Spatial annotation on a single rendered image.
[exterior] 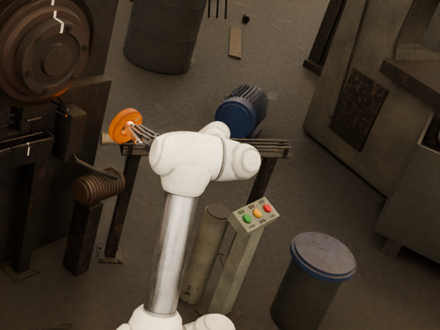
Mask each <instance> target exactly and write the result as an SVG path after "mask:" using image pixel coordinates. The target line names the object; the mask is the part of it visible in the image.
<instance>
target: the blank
mask: <svg viewBox="0 0 440 330"><path fill-rule="evenodd" d="M129 121H132V122H133V123H134V124H137V125H139V124H142V116H141V114H140V113H139V112H138V111H136V110H135V109H133V108H127V109H124V110H122V111H121V112H120V113H118V114H117V115H116V116H115V117H114V119H113V120H112V122H111V123H110V126H109V137H110V138H111V139H112V140H113V141H115V142H116V143H126V142H127V141H130V140H131V138H130V137H129V135H128V134H127V133H126V131H127V128H125V129H124V130H122V128H123V126H124V125H125V124H126V123H127V122H129Z"/></svg>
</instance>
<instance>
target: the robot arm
mask: <svg viewBox="0 0 440 330"><path fill-rule="evenodd" d="M124 127H126V128H127V131H126V133H127V134H128V135H129V137H130V138H131V139H132V141H133V142H134V143H135V146H138V145H142V146H143V147H145V148H146V149H147V152H148V153H149V163H150V165H151V168H152V169H153V171H154V172H155V173H156V174H158V175H160V178H161V184H162V187H163V189H164V190H165V193H164V198H163V201H162V208H161V212H160V219H159V222H158V229H157V234H156V242H155V248H154V252H153V259H152V263H151V269H150V273H149V280H148V284H147V290H146V294H145V301H144V304H142V305H141V306H139V307H138V308H137V309H135V310H134V313H133V315H132V317H131V318H130V320H129V322H128V323H124V324H122V325H121V326H120V327H119V328H118V329H116V330H235V327H234V324H233V323H232V322H231V321H230V320H229V319H228V318H227V317H226V316H224V315H221V314H206V315H204V316H201V317H199V318H198V319H197V320H196V321H194V322H191V323H188V324H185V325H182V319H181V316H180V315H179V313H178V311H177V310H176V309H177V303H178V299H179V293H180V289H181V282H182V279H183V273H184V269H185V263H186V259H187V253H188V249H189V242H190V239H191V232H192V229H193V223H194V217H195V213H196V207H197V202H198V197H199V196H200V195H201V194H202V193H203V192H204V190H205V188H206V186H207V185H208V183H209V182H210V181H239V180H246V179H249V178H251V177H253V176H254V175H255V174H256V173H257V172H258V170H259V166H260V164H261V156H260V154H259V152H258V151H257V150H256V148H254V147H253V146H251V145H249V144H246V143H241V144H240V143H239V142H237V141H233V140H231V139H229V137H230V130H229V128H228V126H227V125H226V124H224V123H223V122H219V121H216V122H212V123H210V124H208V125H207V126H205V127H204V128H203V129H201V131H199V132H184V131H178V132H169V133H166V134H162V135H161V136H160V134H158V133H155V132H153V131H152V130H150V129H148V128H146V127H145V126H143V125H141V124H139V125H137V124H134V123H133V122H132V121H129V122H127V123H126V124H125V125H124Z"/></svg>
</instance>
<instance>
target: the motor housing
mask: <svg viewBox="0 0 440 330"><path fill-rule="evenodd" d="M103 170H104V171H106V172H110V173H112V174H116V175H119V176H120V179H119V180H116V179H110V177H107V176H104V175H101V174H97V173H96V172H93V173H91V174H87V175H83V176H80V177H78V178H77V179H76V180H74V182H73V188H72V191H73V196H74V197H75V204H74V208H73V214H72V218H71V224H70V228H69V234H68V237H67V244H66V247H65V253H64V259H63V263H62V265H63V266H64V267H65V268H66V269H67V270H68V271H69V272H70V273H72V275H74V277H76V276H79V275H81V274H83V273H85V272H87V271H88V269H89V266H90V260H91V256H92V252H93V248H94V243H95V239H96V235H97V231H98V226H99V222H100V217H101V212H102V208H103V203H102V202H100V201H102V200H105V199H108V198H111V197H113V196H116V195H118V194H120V193H121V192H122V191H123V190H124V188H125V178H124V175H123V174H122V172H121V171H120V170H119V169H118V168H115V167H109V168H106V169H103Z"/></svg>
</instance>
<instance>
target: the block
mask: <svg viewBox="0 0 440 330"><path fill-rule="evenodd" d="M66 106H67V107H68V108H69V111H66V110H65V109H63V108H61V107H59V110H58V111H60V112H62V113H65V114H66V115H67V116H66V117H65V116H63V115H61V114H59V113H58V118H57V122H56V129H55V134H54V136H55V137H54V138H55V141H54V144H53V149H52V154H53V155H54V156H55V157H56V158H58V159H59V160H60V161H62V162H63V163H64V164H67V163H70V162H73V159H72V157H71V155H72V154H75V155H76V157H77V158H78V159H79V153H80V150H81V143H82V140H83V134H84V127H85V123H86V117H87V114H86V113H85V112H84V111H83V110H82V109H80V108H79V107H77V106H76V105H75V104H68V105H66Z"/></svg>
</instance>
